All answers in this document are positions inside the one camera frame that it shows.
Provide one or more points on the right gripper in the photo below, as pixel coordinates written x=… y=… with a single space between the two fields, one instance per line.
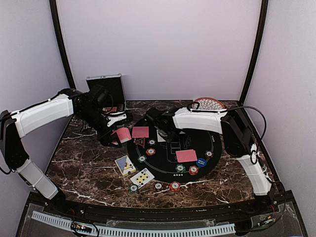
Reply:
x=169 y=138

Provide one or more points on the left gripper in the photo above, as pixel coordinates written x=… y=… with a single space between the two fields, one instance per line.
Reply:
x=104 y=140

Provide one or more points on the red card deck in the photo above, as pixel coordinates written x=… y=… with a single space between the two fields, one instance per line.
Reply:
x=123 y=134

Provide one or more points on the ace of spades card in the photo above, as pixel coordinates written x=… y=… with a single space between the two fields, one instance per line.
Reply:
x=160 y=138

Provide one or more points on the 100 chips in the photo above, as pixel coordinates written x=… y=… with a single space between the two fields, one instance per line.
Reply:
x=209 y=154
x=152 y=142

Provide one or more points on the dealt red card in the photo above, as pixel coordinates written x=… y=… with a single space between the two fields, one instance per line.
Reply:
x=140 y=132
x=186 y=156

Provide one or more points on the red triangular all-in marker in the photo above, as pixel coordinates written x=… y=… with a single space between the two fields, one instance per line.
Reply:
x=140 y=142

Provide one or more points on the red chips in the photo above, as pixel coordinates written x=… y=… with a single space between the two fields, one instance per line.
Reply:
x=150 y=151
x=193 y=170

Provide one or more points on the green chips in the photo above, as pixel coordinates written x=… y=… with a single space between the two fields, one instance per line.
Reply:
x=142 y=159
x=180 y=168

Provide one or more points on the six of spades card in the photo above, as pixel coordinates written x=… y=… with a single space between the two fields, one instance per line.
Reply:
x=142 y=178

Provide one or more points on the green poker chip stack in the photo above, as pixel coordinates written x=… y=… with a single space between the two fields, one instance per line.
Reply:
x=133 y=189

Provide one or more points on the blue small blind button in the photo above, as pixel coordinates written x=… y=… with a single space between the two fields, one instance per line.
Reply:
x=201 y=162

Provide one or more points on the black-red 100 chip stack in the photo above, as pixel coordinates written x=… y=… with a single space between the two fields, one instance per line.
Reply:
x=158 y=186

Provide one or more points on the red-gold 5 chip stack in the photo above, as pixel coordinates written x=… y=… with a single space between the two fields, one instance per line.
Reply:
x=175 y=186

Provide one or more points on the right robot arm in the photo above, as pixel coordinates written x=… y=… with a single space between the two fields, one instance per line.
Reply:
x=231 y=124

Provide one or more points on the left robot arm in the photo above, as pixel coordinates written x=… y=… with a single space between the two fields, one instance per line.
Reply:
x=16 y=125

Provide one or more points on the boxed card deck in case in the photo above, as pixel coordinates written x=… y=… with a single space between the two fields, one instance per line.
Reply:
x=110 y=109

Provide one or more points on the yellow card box on table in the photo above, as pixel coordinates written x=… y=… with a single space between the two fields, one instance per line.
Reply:
x=126 y=167

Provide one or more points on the brown chip row in case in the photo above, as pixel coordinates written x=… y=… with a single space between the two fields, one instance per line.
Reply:
x=120 y=107

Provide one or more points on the black round poker mat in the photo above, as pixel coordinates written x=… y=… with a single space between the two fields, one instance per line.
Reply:
x=162 y=164

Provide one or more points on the patterned ceramic plate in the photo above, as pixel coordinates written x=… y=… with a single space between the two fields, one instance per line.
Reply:
x=207 y=103

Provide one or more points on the aluminium poker chip case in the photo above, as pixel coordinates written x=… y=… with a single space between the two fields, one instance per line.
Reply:
x=113 y=84

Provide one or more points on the white slotted cable duct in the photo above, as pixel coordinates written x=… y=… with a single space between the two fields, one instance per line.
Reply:
x=132 y=230

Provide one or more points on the right black frame post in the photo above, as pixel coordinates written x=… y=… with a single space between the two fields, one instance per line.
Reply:
x=255 y=51

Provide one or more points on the black frame post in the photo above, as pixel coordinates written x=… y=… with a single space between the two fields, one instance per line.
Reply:
x=61 y=44
x=255 y=51

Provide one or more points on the left black frame post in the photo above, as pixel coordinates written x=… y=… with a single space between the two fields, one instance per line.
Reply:
x=61 y=44

